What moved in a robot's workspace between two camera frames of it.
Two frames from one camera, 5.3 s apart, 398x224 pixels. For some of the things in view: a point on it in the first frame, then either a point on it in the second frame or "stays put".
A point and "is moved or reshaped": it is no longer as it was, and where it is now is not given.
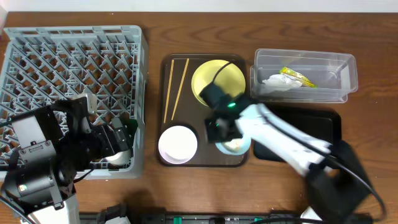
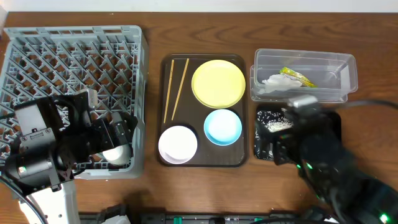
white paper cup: x=120 y=158 stays put
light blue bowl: x=236 y=146 is moved or reshaped
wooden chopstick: x=177 y=101 stays put
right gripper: x=216 y=134 → x=280 y=144
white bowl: x=178 y=144 stays put
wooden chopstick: x=168 y=89 stays put
